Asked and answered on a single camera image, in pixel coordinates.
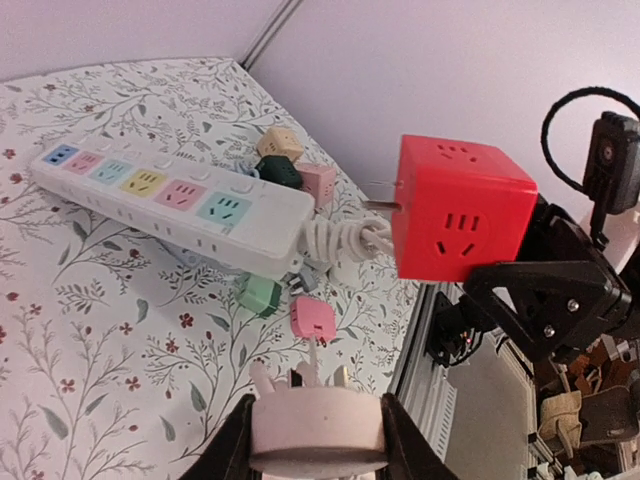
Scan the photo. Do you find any white braided strip cable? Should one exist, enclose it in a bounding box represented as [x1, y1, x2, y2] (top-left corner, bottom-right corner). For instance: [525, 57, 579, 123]
[299, 219, 396, 264]

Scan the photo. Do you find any pink cable plug head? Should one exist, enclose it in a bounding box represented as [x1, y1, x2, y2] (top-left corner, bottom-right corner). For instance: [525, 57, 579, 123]
[249, 338, 389, 479]

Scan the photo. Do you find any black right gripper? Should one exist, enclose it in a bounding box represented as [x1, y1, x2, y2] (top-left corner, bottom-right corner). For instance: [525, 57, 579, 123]
[464, 202, 639, 363]

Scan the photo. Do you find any aluminium front rail frame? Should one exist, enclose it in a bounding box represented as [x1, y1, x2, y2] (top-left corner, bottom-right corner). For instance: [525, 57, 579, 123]
[388, 284, 537, 479]

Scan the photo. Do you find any white multicolour power strip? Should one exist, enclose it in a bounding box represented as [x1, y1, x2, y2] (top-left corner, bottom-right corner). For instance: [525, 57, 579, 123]
[28, 137, 315, 280]

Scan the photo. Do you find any dark green cube adapter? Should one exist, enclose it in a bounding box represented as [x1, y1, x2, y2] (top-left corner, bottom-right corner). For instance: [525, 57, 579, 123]
[256, 155, 303, 190]

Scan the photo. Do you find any aluminium right corner post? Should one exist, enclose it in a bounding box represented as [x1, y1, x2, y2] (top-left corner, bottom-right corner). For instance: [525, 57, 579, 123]
[239, 0, 304, 71]

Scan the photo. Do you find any floral patterned table mat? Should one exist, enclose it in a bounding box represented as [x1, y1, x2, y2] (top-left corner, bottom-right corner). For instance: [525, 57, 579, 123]
[0, 57, 421, 480]

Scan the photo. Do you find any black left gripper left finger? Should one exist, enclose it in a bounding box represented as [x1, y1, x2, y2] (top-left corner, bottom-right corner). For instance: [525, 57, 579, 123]
[184, 394, 256, 480]

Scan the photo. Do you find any red cube socket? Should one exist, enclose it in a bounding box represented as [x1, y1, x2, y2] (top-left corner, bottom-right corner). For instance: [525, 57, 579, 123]
[391, 135, 538, 282]

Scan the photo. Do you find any grey round plug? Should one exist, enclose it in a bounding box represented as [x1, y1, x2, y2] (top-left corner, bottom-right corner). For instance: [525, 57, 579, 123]
[283, 264, 318, 296]

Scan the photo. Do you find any green plug adapter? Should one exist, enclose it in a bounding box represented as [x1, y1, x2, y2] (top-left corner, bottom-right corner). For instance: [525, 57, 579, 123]
[234, 273, 282, 318]

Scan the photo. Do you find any pink plug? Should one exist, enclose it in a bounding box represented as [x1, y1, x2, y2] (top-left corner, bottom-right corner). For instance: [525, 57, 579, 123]
[290, 296, 337, 344]

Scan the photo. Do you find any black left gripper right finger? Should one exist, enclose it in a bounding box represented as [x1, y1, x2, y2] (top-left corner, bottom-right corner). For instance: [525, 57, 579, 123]
[380, 393, 458, 480]

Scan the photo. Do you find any light blue power strip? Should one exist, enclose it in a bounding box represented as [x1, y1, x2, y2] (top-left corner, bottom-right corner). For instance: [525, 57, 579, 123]
[154, 238, 250, 280]

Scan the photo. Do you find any pink cube socket adapter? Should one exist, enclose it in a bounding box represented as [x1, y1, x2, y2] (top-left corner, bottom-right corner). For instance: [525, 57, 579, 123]
[295, 163, 337, 208]

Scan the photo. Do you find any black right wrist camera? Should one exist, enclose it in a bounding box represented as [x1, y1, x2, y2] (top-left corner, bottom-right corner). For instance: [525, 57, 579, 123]
[583, 111, 639, 215]

